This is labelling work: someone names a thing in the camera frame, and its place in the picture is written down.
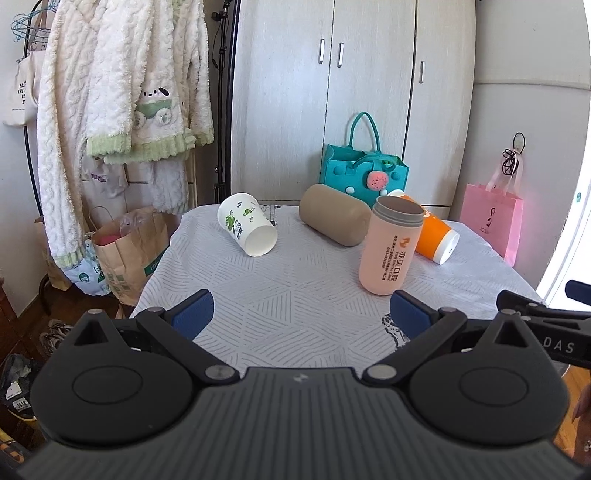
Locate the white cup with green print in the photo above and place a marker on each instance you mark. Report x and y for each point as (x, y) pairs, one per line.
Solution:
(240, 221)

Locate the brown paper bag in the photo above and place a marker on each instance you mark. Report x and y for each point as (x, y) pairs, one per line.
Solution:
(129, 254)

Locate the person's right hand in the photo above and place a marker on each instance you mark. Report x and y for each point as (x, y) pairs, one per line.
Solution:
(582, 415)

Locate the dark bag with white label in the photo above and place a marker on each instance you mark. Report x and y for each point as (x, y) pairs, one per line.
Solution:
(18, 387)

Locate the white wardrobe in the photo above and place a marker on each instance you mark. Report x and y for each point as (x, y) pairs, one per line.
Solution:
(286, 115)

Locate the white fluffy pants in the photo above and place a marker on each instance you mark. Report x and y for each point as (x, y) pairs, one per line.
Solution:
(159, 184)

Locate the black tripod stand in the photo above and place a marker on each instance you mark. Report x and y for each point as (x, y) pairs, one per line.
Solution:
(223, 115)

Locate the white and green plastic bag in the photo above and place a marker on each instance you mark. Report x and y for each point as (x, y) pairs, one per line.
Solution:
(85, 272)

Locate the white fluffy green-trimmed jacket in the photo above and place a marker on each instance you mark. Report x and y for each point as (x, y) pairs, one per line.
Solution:
(157, 92)

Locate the grey sneakers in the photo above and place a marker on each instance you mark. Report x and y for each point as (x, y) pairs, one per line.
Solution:
(55, 337)

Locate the orange cup with white lid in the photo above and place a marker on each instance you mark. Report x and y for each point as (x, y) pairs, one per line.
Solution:
(434, 236)

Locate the pink paper gift bag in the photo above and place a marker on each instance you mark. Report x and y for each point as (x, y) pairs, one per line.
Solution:
(491, 221)

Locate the teal felt handbag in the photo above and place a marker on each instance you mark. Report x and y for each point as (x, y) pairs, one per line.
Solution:
(344, 173)

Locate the pink cup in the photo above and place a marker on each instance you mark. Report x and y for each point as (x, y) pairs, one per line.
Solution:
(385, 254)

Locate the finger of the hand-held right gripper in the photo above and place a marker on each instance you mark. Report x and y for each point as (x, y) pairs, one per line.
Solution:
(578, 290)
(517, 301)

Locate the white canvas tote bag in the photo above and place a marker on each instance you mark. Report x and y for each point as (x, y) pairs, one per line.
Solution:
(25, 92)

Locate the brown cup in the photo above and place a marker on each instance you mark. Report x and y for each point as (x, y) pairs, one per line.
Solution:
(330, 212)

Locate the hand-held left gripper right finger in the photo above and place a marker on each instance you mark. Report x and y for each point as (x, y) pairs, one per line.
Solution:
(408, 317)

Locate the white fluffy robe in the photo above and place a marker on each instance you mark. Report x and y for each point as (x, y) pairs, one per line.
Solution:
(60, 152)

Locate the black coat rack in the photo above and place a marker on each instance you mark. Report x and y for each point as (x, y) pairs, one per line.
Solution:
(32, 184)

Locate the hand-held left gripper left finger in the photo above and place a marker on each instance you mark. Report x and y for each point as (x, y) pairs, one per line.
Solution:
(194, 314)

